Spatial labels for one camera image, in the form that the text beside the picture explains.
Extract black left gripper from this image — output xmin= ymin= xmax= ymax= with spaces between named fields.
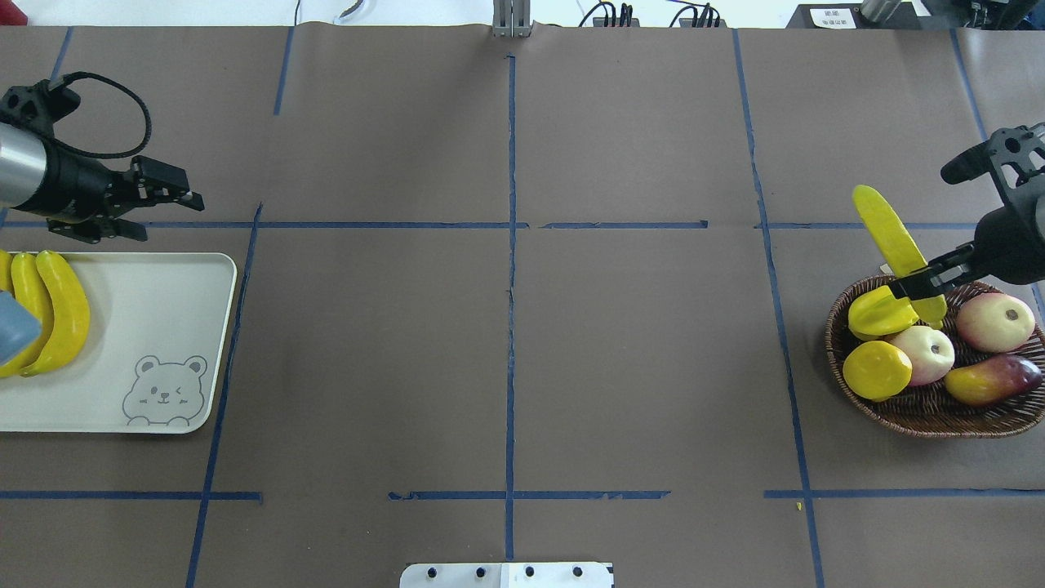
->
xmin=37 ymin=146 xmax=205 ymax=244

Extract black left camera cable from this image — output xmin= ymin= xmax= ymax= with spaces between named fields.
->
xmin=49 ymin=71 xmax=153 ymax=160

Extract yellow banana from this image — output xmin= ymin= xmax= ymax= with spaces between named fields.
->
xmin=852 ymin=184 xmax=948 ymax=330
xmin=0 ymin=249 xmax=15 ymax=297
xmin=1 ymin=251 xmax=55 ymax=377
xmin=19 ymin=250 xmax=91 ymax=377

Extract white bear tray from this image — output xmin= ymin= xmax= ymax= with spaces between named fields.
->
xmin=1 ymin=252 xmax=238 ymax=434

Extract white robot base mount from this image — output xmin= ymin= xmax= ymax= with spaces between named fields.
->
xmin=399 ymin=561 xmax=616 ymax=587

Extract red yellow mango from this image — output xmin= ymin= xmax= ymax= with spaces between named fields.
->
xmin=943 ymin=354 xmax=1043 ymax=407

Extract brown wicker basket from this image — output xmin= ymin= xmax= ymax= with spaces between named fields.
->
xmin=825 ymin=274 xmax=1044 ymax=439

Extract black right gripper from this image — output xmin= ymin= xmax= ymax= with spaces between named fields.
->
xmin=888 ymin=177 xmax=1044 ymax=301

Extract pale green apple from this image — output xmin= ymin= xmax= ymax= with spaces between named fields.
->
xmin=885 ymin=325 xmax=955 ymax=387

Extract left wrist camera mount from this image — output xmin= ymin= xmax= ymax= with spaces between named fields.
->
xmin=1 ymin=79 xmax=82 ymax=139

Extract yellow lemon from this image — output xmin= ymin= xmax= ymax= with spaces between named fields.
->
xmin=841 ymin=340 xmax=912 ymax=402

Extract pink white peach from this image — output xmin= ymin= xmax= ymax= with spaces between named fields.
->
xmin=956 ymin=292 xmax=1035 ymax=353

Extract yellow star fruit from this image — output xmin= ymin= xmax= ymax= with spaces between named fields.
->
xmin=847 ymin=286 xmax=919 ymax=342

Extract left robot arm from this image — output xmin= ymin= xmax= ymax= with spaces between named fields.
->
xmin=2 ymin=124 xmax=204 ymax=377

